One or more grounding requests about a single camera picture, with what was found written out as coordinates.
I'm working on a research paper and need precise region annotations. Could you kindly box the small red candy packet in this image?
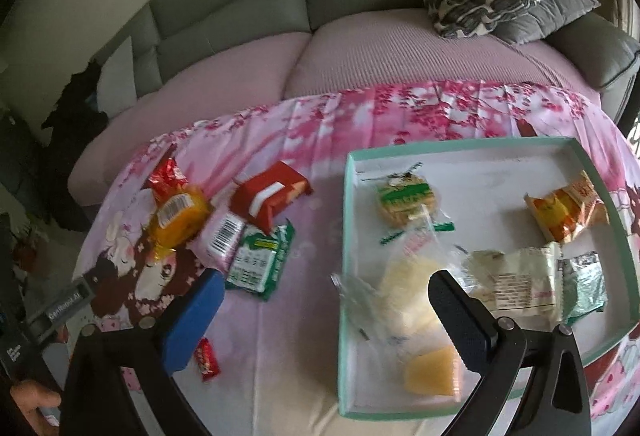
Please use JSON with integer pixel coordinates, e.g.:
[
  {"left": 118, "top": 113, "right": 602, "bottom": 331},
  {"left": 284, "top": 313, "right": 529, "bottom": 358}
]
[{"left": 195, "top": 337, "right": 221, "bottom": 382}]

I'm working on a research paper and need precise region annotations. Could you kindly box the potted plant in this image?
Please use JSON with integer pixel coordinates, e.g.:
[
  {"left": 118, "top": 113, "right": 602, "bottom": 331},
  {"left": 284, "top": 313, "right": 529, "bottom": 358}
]
[{"left": 12, "top": 223, "right": 48, "bottom": 272}]

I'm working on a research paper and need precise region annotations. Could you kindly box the green and white snack packet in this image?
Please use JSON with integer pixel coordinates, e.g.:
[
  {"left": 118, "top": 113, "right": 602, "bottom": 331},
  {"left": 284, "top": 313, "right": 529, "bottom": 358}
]
[{"left": 225, "top": 219, "right": 296, "bottom": 302}]

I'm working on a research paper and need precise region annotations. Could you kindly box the yellow snack packet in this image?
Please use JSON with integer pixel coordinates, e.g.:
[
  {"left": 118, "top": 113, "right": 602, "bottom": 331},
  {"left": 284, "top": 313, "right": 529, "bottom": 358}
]
[{"left": 150, "top": 183, "right": 211, "bottom": 262}]

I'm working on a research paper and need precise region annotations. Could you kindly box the white printed snack packet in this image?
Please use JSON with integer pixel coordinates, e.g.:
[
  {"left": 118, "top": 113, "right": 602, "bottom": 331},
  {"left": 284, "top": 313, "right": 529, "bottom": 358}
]
[{"left": 462, "top": 242, "right": 563, "bottom": 322}]

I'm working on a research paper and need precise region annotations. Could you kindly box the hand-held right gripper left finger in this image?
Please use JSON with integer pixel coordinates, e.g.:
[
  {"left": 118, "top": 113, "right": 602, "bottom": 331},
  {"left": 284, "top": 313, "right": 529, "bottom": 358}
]
[{"left": 60, "top": 269, "right": 225, "bottom": 436}]

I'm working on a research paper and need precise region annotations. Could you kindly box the black clothing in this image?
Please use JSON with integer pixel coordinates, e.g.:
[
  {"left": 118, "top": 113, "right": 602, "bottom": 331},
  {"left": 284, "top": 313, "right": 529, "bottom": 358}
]
[{"left": 41, "top": 61, "right": 108, "bottom": 227}]

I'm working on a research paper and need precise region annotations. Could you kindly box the round cookie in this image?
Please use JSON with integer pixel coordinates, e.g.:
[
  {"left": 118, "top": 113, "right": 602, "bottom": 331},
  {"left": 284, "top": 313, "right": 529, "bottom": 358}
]
[{"left": 362, "top": 161, "right": 456, "bottom": 247}]

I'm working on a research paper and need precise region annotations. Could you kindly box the person's left hand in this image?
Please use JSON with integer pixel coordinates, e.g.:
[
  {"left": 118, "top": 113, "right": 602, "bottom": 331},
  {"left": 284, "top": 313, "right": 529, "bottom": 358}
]
[{"left": 10, "top": 378, "right": 63, "bottom": 436}]

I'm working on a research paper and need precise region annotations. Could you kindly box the light grey pillow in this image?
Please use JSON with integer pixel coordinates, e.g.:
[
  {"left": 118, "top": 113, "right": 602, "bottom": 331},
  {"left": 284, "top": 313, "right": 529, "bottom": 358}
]
[{"left": 97, "top": 35, "right": 135, "bottom": 117}]

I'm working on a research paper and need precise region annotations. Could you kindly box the pink snack packet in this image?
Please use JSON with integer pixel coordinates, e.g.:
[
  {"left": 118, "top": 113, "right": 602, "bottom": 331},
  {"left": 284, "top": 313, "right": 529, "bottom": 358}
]
[{"left": 192, "top": 211, "right": 247, "bottom": 274}]

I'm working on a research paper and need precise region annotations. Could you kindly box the red foil snack packet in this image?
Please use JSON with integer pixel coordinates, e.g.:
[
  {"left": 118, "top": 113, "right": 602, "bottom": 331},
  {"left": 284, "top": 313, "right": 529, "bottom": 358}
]
[{"left": 149, "top": 156, "right": 190, "bottom": 204}]

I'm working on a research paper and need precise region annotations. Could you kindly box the white and orange chips bag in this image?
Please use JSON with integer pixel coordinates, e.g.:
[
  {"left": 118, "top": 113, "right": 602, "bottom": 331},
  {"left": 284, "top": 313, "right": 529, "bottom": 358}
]
[{"left": 523, "top": 170, "right": 612, "bottom": 244}]

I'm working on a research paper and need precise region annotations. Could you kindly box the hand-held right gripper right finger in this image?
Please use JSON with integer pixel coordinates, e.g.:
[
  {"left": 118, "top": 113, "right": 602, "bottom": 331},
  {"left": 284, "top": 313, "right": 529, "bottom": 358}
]
[{"left": 427, "top": 269, "right": 593, "bottom": 436}]

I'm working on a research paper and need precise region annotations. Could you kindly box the pink ribbed sofa cover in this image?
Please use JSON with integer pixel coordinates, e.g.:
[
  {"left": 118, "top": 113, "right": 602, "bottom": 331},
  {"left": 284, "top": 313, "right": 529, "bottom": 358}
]
[{"left": 67, "top": 9, "right": 601, "bottom": 207}]

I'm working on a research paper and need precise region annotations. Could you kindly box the pink printed blanket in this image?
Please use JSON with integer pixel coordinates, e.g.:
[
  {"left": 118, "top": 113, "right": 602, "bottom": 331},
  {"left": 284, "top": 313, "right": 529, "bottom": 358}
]
[{"left": 72, "top": 79, "right": 640, "bottom": 436}]

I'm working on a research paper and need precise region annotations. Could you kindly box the teal snack packet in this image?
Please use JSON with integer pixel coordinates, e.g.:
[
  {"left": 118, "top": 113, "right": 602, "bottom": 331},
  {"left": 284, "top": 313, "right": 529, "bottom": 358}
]
[{"left": 557, "top": 251, "right": 610, "bottom": 324}]

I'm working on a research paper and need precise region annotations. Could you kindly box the teal shallow box tray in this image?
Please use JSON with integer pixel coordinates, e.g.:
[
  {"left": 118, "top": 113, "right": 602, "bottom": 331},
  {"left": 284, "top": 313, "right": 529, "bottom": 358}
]
[{"left": 337, "top": 136, "right": 640, "bottom": 418}]

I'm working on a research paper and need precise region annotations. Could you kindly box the red snack box white label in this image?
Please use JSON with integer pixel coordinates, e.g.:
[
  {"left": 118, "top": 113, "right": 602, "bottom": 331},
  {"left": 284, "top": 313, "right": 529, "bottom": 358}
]
[{"left": 230, "top": 161, "right": 313, "bottom": 229}]

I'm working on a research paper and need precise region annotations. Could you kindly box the dark teal furniture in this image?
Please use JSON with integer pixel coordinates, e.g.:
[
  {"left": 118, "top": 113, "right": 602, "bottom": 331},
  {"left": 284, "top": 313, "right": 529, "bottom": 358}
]
[{"left": 0, "top": 111, "right": 51, "bottom": 217}]

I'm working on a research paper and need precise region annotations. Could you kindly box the clear bag of white buns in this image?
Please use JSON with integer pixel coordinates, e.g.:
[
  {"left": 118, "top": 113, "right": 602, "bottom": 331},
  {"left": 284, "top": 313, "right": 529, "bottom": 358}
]
[{"left": 331, "top": 203, "right": 481, "bottom": 402}]

